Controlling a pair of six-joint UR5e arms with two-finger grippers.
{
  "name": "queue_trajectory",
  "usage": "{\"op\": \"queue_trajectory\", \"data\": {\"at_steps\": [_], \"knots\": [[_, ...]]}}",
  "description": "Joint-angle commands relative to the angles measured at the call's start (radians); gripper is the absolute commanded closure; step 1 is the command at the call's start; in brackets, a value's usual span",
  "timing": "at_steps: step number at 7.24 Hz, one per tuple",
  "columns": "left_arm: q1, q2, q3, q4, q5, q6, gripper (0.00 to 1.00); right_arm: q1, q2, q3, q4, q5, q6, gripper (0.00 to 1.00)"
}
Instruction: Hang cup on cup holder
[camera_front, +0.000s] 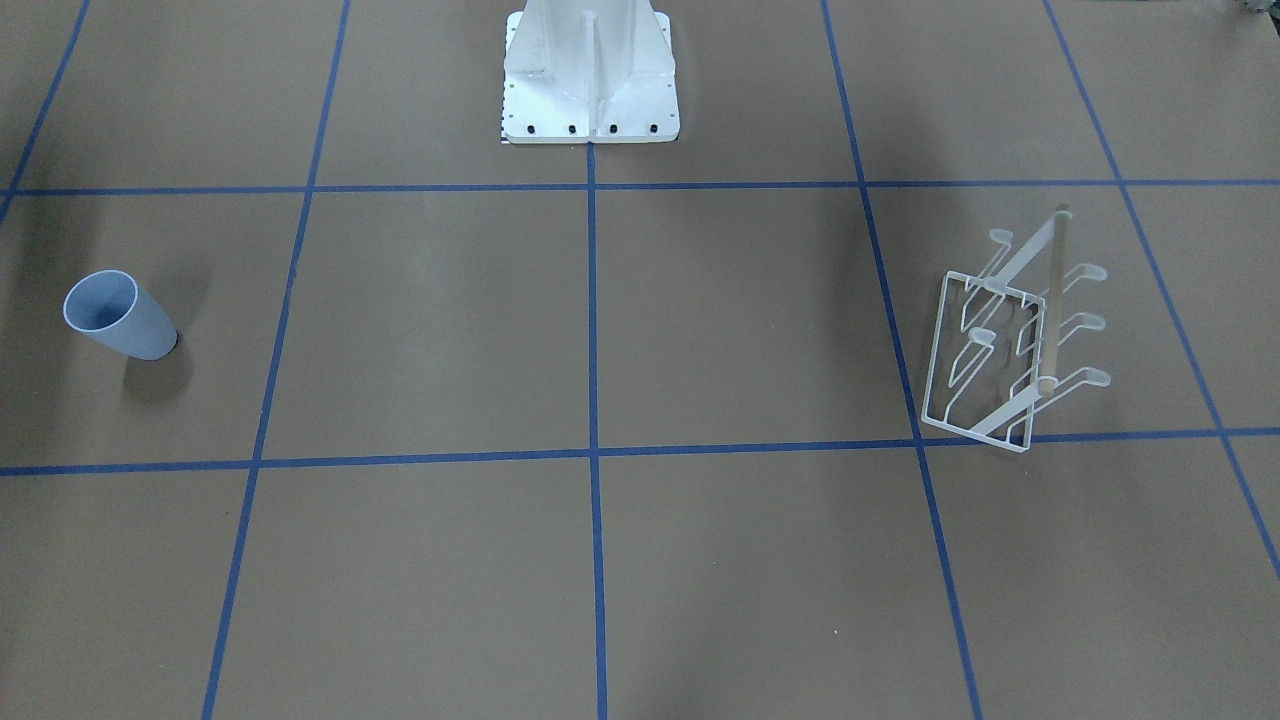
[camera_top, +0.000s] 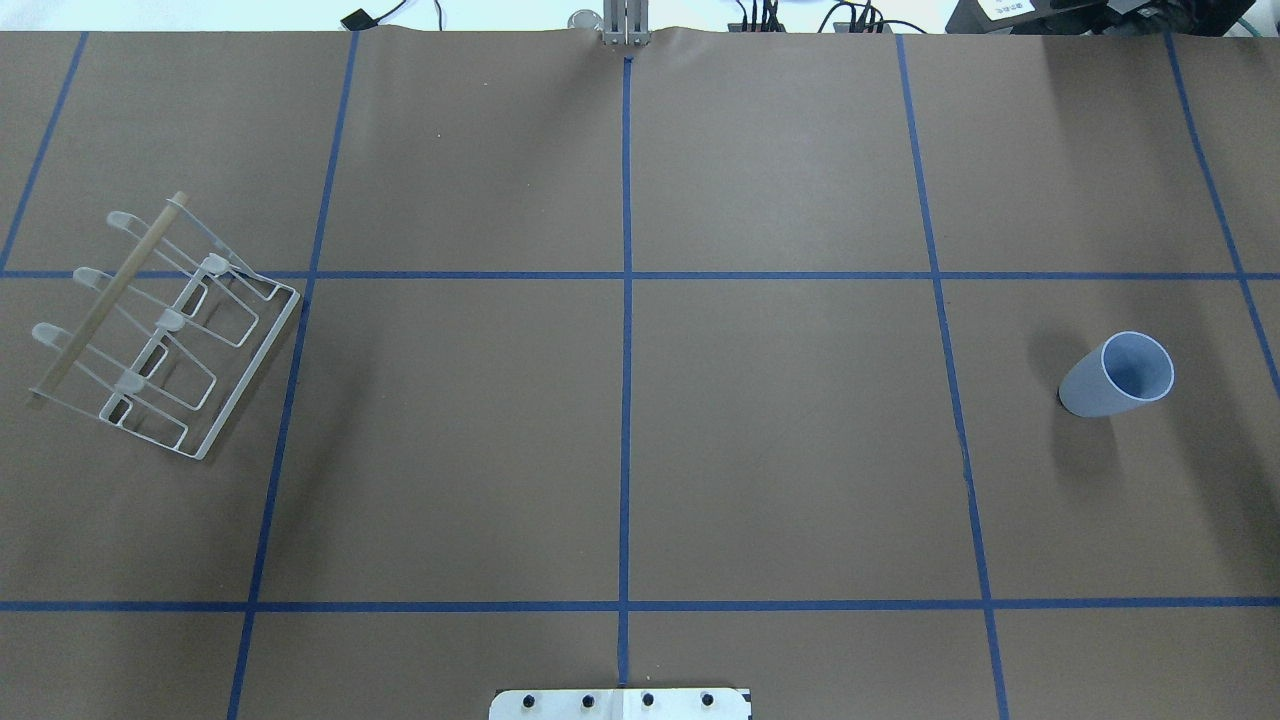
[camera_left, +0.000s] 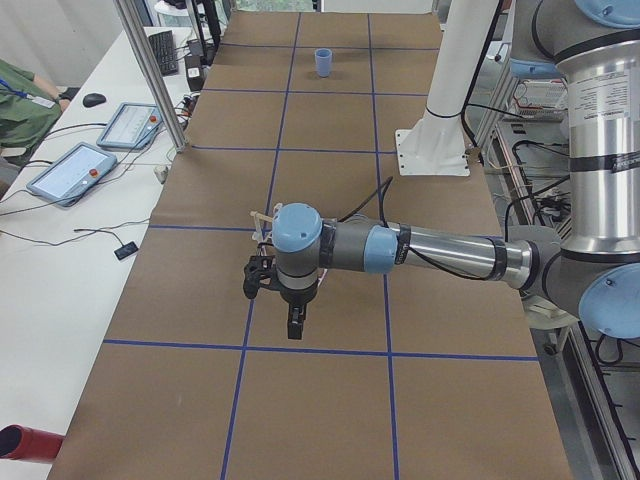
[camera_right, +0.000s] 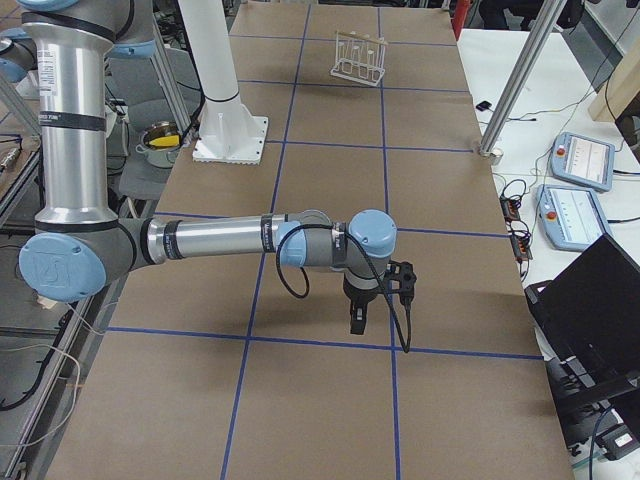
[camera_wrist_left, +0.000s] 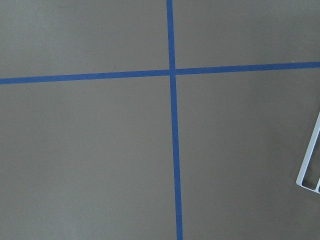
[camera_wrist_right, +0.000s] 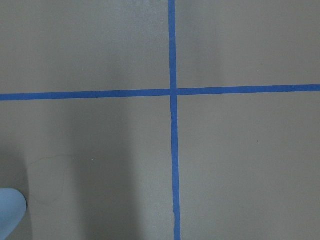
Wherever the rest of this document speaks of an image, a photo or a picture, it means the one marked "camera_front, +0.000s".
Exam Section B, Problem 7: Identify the white wire cup holder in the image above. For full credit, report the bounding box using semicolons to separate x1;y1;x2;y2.
920;205;1112;454

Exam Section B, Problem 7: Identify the light blue plastic cup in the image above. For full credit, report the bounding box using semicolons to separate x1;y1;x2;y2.
61;269;179;361

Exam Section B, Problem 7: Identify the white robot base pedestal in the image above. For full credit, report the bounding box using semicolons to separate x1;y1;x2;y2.
500;1;681;145

